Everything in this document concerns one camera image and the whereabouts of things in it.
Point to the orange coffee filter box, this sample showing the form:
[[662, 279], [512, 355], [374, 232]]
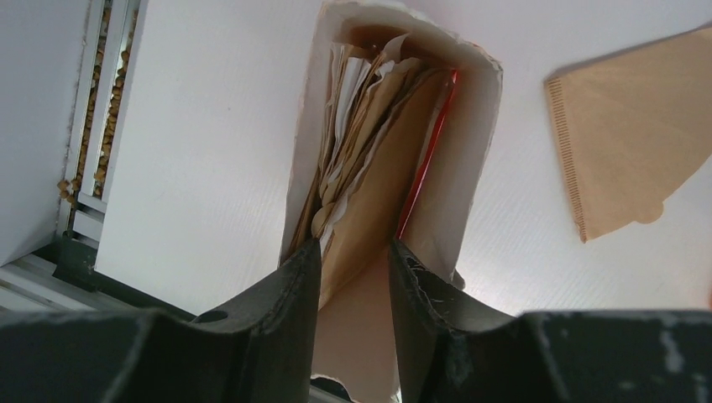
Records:
[[396, 120]]

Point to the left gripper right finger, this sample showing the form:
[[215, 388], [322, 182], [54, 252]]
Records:
[[452, 348]]

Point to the brown paper coffee filter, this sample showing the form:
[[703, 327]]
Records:
[[631, 128]]

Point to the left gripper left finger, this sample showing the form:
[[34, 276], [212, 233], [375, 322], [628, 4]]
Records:
[[255, 347]]

